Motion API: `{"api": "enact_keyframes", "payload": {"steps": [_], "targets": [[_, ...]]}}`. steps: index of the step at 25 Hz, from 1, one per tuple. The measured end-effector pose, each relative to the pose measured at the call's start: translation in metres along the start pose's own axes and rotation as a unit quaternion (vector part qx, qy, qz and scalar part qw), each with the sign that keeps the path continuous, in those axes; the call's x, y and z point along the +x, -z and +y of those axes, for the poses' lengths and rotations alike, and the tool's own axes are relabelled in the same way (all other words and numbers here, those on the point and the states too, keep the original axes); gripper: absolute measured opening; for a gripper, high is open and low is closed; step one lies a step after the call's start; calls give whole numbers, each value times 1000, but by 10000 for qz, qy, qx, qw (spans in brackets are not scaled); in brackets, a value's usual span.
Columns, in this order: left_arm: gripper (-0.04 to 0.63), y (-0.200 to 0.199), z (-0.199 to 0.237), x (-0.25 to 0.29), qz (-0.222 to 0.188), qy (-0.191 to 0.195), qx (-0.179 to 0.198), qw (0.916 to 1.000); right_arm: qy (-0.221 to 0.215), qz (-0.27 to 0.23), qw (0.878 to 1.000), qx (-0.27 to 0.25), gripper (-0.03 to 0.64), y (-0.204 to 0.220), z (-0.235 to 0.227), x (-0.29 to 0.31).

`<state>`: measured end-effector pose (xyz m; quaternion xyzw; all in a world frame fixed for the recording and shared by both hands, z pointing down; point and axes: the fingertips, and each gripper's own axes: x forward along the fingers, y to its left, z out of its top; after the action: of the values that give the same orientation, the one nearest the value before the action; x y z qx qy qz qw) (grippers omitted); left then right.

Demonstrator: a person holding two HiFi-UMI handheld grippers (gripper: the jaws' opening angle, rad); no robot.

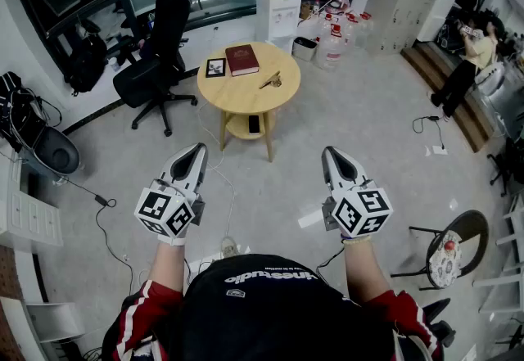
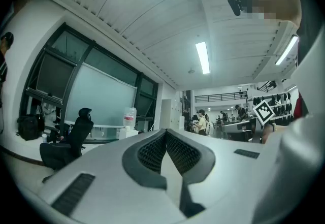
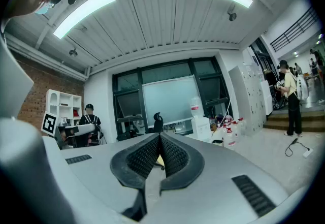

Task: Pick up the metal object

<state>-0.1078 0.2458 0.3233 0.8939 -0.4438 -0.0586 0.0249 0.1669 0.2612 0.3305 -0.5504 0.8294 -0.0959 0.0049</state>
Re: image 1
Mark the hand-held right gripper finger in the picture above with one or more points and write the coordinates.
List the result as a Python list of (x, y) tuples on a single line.
[(357, 173), (326, 171)]

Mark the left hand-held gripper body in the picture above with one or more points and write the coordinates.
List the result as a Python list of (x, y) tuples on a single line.
[(155, 206)]

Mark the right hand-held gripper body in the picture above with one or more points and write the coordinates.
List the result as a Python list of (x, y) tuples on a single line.
[(360, 212)]

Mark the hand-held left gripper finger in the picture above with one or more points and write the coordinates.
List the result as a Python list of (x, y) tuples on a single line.
[(200, 175), (167, 172)]

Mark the person's right forearm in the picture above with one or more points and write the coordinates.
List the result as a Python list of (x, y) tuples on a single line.
[(364, 269)]

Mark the person's left forearm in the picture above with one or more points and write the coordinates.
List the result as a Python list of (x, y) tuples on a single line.
[(165, 265)]

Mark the white wristband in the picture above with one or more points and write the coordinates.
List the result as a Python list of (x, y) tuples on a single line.
[(174, 240)]

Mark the white paper strip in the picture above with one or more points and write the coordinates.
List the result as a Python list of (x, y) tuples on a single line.
[(309, 221)]

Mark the black power adapter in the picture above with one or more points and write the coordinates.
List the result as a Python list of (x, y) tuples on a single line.
[(101, 200)]

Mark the black smartphone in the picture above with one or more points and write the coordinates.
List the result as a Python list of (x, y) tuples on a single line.
[(254, 124)]

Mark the person's left shoe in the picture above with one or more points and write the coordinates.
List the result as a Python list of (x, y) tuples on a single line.
[(230, 246)]

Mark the white paper sheet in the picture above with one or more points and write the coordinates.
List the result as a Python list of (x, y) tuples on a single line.
[(440, 150)]

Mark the round wooden side table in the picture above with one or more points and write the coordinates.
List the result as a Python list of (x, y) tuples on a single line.
[(245, 97)]

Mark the small red ball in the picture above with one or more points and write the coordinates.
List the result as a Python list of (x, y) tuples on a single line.
[(450, 245)]

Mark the floral seat cushion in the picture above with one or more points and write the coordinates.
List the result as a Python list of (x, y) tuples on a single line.
[(444, 269)]

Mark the black oval plastic shell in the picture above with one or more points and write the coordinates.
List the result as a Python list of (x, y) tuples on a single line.
[(57, 154)]

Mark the clear jug with red cap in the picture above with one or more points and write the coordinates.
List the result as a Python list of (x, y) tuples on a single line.
[(367, 30), (325, 23), (327, 50), (353, 32)]

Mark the red hardcover book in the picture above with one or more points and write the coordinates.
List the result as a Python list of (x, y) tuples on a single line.
[(241, 60)]

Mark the white trash bin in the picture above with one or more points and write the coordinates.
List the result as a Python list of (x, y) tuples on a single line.
[(304, 49)]

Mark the wooden steps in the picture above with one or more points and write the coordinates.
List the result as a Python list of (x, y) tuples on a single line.
[(471, 122)]

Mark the white drawer cabinet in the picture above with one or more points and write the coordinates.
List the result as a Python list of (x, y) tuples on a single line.
[(28, 212)]

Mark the black backpack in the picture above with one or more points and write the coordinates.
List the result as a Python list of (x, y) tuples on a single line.
[(86, 64)]

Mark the person's torso in black shirt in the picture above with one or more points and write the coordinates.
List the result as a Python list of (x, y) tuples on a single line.
[(266, 310)]

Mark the white open shelf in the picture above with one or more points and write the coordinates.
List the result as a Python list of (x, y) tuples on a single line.
[(61, 318)]

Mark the black high-back office chair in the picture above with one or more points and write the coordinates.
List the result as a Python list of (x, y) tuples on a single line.
[(168, 23)]

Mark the white metal rack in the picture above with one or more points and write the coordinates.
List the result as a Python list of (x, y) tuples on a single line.
[(511, 240)]

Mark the black chair with castors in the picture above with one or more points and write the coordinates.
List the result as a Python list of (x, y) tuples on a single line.
[(511, 163)]

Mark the white water dispenser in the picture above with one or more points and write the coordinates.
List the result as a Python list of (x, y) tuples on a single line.
[(282, 15)]

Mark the silver metal machine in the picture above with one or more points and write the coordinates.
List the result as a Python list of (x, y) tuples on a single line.
[(503, 93)]

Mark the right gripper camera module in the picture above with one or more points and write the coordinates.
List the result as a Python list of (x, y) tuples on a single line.
[(329, 216)]

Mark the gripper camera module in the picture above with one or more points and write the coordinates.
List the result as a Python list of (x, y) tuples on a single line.
[(198, 210), (329, 216)]

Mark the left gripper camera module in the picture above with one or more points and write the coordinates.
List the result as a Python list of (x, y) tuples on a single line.
[(198, 210)]

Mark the black picture frame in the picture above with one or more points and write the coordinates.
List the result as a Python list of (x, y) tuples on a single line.
[(215, 68)]

